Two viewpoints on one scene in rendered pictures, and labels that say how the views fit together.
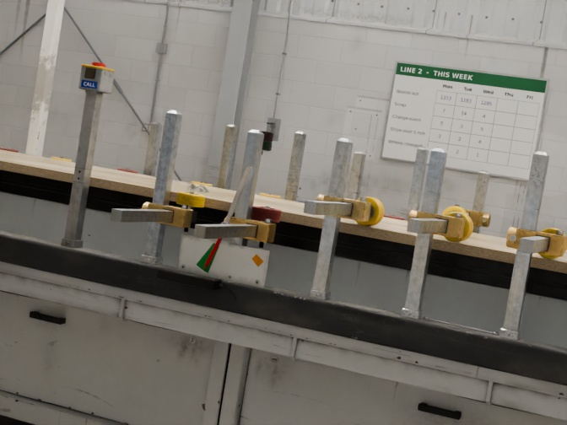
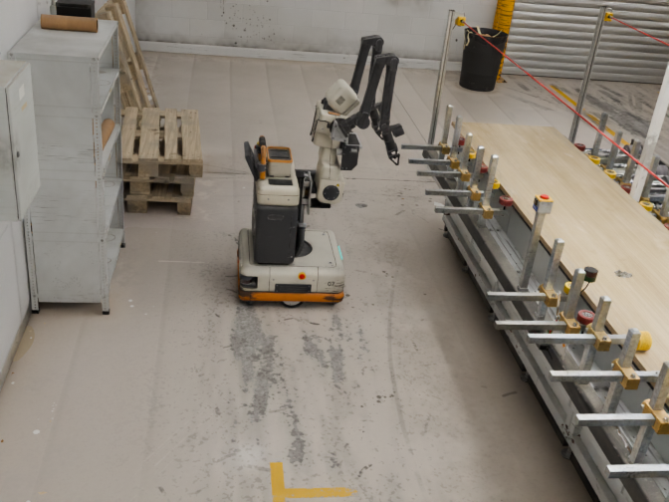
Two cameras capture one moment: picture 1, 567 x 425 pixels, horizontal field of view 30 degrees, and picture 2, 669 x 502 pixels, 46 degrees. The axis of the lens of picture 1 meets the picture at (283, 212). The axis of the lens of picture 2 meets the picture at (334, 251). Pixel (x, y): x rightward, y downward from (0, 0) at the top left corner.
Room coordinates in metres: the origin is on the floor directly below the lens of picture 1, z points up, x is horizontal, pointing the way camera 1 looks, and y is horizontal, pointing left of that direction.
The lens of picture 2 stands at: (0.40, -1.96, 2.64)
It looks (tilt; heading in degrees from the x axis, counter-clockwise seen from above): 27 degrees down; 60
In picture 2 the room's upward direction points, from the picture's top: 6 degrees clockwise
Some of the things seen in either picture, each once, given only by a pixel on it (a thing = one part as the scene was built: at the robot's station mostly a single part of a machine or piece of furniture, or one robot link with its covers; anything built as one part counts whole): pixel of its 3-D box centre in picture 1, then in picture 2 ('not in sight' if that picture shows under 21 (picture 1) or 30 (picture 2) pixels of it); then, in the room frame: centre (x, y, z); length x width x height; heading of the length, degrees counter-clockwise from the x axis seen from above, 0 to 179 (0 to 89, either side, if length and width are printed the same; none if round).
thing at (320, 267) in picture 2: not in sight; (289, 263); (2.43, 2.09, 0.16); 0.67 x 0.64 x 0.25; 160
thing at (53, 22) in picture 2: not in sight; (69, 23); (1.23, 2.69, 1.59); 0.30 x 0.08 x 0.08; 160
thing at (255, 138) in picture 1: (242, 217); (567, 316); (2.84, 0.11, 0.87); 0.04 x 0.04 x 0.48; 70
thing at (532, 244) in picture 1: (540, 242); (643, 418); (2.52, -0.61, 0.95); 0.50 x 0.04 x 0.04; 160
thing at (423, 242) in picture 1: (423, 242); (618, 380); (2.67, -0.36, 0.89); 0.04 x 0.04 x 0.48; 70
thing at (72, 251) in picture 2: not in sight; (76, 164); (1.20, 2.59, 0.78); 0.90 x 0.45 x 1.55; 70
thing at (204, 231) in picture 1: (235, 231); (542, 326); (2.71, 0.11, 0.84); 0.43 x 0.03 x 0.04; 160
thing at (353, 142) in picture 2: not in sight; (345, 145); (2.70, 1.99, 0.99); 0.28 x 0.16 x 0.22; 70
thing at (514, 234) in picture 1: (536, 241); (656, 416); (2.58, -0.62, 0.95); 0.14 x 0.06 x 0.05; 70
